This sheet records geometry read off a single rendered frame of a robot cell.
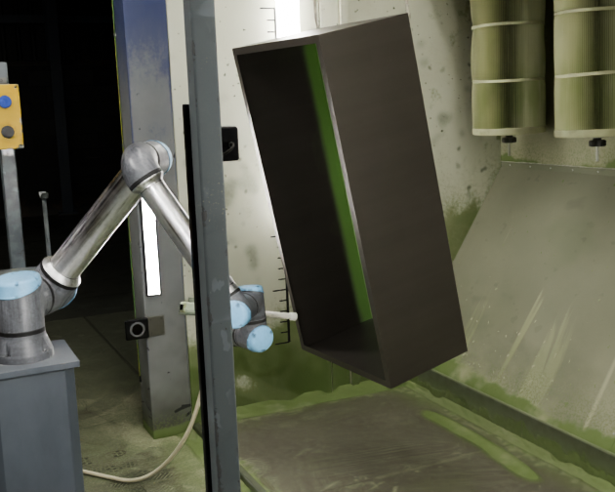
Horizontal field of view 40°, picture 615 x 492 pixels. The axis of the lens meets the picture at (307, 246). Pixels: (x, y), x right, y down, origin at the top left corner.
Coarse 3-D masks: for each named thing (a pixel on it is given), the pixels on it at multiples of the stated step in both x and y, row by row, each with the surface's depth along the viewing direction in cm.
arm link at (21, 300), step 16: (16, 272) 283; (32, 272) 281; (0, 288) 272; (16, 288) 272; (32, 288) 275; (48, 288) 285; (0, 304) 273; (16, 304) 272; (32, 304) 275; (48, 304) 283; (0, 320) 274; (16, 320) 273; (32, 320) 275
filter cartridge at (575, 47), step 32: (576, 0) 323; (608, 0) 320; (576, 32) 325; (608, 32) 322; (576, 64) 328; (608, 64) 324; (576, 96) 329; (608, 96) 326; (576, 128) 332; (608, 128) 328
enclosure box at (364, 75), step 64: (256, 64) 316; (320, 64) 264; (384, 64) 273; (256, 128) 320; (320, 128) 334; (384, 128) 276; (320, 192) 338; (384, 192) 280; (320, 256) 341; (384, 256) 283; (448, 256) 297; (320, 320) 345; (384, 320) 286; (448, 320) 301; (384, 384) 295
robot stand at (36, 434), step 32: (64, 352) 285; (0, 384) 267; (32, 384) 271; (64, 384) 275; (0, 416) 268; (32, 416) 272; (64, 416) 277; (0, 448) 270; (32, 448) 274; (64, 448) 278; (0, 480) 272; (32, 480) 275; (64, 480) 280
